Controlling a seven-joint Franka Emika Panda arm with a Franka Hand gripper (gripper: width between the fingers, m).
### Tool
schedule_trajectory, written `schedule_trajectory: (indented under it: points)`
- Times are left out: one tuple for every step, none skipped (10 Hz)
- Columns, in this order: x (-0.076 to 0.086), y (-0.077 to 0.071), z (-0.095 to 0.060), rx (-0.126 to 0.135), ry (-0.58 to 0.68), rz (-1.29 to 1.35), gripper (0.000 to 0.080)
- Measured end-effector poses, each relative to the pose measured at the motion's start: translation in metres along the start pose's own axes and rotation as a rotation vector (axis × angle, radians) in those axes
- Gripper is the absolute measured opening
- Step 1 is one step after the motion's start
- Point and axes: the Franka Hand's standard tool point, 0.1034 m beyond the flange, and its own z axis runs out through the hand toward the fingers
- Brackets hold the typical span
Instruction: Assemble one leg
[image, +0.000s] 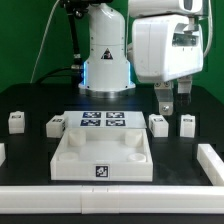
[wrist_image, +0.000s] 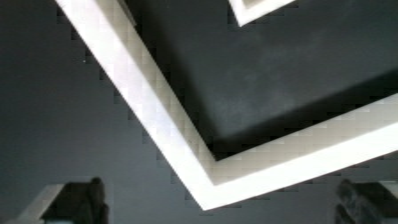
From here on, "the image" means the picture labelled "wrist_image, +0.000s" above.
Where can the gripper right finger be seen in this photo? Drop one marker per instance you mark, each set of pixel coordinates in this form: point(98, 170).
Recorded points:
point(368, 202)

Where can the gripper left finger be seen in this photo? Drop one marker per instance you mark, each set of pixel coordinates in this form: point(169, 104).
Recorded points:
point(68, 204)

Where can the white square tabletop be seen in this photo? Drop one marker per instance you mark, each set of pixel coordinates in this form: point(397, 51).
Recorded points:
point(249, 9)

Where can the white U-shaped obstacle fence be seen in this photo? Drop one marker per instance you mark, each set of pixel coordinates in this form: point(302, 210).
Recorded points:
point(327, 147)

